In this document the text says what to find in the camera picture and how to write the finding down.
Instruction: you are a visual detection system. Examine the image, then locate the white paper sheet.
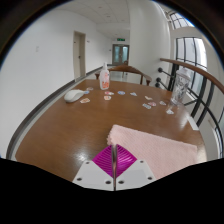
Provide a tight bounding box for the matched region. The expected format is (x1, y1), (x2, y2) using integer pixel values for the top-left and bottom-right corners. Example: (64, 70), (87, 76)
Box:
(186, 114), (200, 132)

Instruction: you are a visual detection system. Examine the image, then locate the black railing with wooden handrail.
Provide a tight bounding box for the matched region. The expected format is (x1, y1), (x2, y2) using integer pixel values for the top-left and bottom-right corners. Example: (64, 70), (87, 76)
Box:
(154, 57), (224, 159)

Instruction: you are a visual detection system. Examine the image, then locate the tall black-framed window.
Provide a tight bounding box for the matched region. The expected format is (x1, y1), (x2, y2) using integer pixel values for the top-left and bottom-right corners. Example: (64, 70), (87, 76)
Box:
(174, 36), (208, 98)

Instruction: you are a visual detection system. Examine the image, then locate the white door in wall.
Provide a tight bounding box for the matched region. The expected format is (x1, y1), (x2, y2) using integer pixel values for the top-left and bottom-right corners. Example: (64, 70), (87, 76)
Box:
(72, 30), (87, 80)

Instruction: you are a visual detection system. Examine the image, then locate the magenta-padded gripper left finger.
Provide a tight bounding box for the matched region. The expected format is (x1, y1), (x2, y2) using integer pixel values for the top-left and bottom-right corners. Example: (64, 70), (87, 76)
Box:
(72, 144), (115, 192)

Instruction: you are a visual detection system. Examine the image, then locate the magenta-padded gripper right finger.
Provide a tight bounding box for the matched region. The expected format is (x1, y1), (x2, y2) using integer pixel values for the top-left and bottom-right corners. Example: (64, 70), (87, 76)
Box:
(115, 144), (157, 192)

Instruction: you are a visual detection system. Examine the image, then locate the pink towel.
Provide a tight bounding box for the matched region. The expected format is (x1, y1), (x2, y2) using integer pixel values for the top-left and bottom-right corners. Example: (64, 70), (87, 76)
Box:
(106, 124), (200, 180)

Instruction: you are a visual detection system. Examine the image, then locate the wooden armchair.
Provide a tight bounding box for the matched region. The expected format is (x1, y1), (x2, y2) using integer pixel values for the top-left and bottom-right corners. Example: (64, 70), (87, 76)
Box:
(94, 64), (153, 87)

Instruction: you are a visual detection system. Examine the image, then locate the arched black-framed window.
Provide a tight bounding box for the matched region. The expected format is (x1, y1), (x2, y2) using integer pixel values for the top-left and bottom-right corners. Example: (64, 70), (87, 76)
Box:
(168, 11), (195, 30)

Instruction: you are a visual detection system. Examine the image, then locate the glass double door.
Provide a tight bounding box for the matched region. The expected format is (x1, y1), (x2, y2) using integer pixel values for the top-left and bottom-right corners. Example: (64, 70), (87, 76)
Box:
(111, 43), (130, 66)

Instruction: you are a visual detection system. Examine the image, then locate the clear plastic drink bottle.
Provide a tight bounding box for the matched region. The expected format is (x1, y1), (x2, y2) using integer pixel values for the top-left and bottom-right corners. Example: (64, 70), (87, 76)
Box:
(169, 66), (192, 108)

